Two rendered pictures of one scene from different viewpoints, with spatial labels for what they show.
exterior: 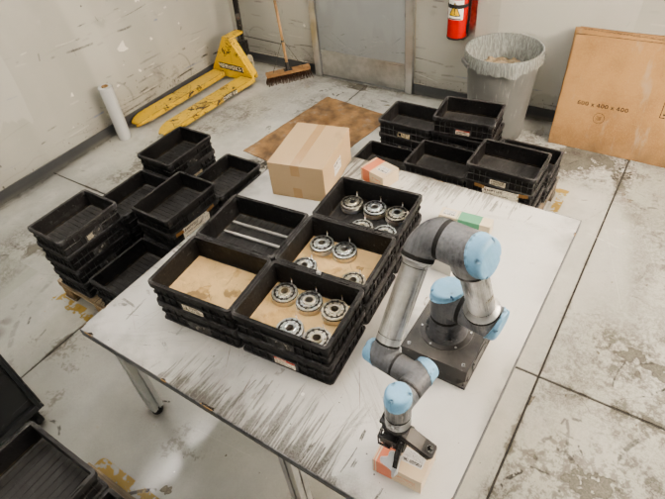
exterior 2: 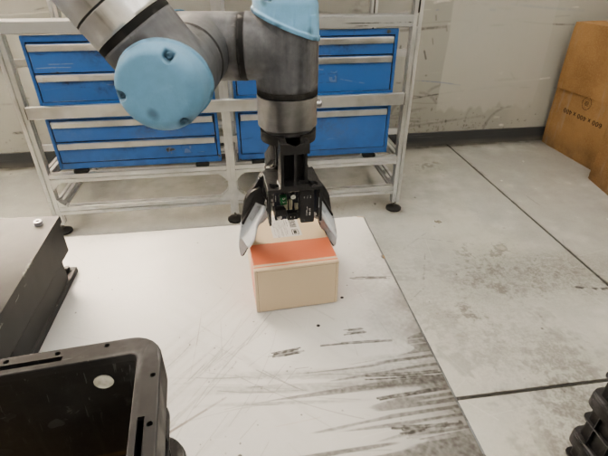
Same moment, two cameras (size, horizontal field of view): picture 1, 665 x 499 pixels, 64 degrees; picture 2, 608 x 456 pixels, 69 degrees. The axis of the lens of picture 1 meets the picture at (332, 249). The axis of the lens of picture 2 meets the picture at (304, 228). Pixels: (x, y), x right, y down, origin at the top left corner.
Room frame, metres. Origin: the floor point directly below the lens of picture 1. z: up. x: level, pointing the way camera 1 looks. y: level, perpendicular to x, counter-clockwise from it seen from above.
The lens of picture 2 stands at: (1.13, 0.27, 1.14)
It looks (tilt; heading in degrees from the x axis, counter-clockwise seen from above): 32 degrees down; 225
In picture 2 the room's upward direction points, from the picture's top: straight up
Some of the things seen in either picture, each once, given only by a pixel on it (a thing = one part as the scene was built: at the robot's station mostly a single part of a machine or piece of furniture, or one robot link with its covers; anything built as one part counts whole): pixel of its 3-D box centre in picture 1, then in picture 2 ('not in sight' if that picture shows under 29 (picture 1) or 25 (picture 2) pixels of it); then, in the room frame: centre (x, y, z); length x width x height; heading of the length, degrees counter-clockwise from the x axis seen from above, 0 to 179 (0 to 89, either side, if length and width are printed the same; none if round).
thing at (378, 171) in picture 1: (379, 173); not in sight; (2.28, -0.29, 0.74); 0.16 x 0.12 x 0.07; 38
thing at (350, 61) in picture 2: not in sight; (315, 98); (-0.32, -1.08, 0.60); 0.72 x 0.03 x 0.56; 142
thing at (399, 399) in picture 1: (398, 402); (283, 45); (0.76, -0.13, 1.05); 0.09 x 0.08 x 0.11; 134
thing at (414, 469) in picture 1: (404, 458); (288, 255); (0.75, -0.14, 0.74); 0.16 x 0.12 x 0.07; 56
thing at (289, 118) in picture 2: (397, 419); (289, 111); (0.75, -0.13, 0.97); 0.08 x 0.08 x 0.05
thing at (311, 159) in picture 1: (311, 160); not in sight; (2.38, 0.06, 0.80); 0.40 x 0.30 x 0.20; 155
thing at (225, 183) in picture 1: (230, 195); not in sight; (2.83, 0.63, 0.31); 0.40 x 0.30 x 0.34; 142
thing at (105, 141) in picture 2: not in sight; (129, 105); (0.32, -1.57, 0.60); 0.72 x 0.03 x 0.56; 142
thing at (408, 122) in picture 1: (412, 136); not in sight; (3.28, -0.67, 0.31); 0.40 x 0.30 x 0.34; 53
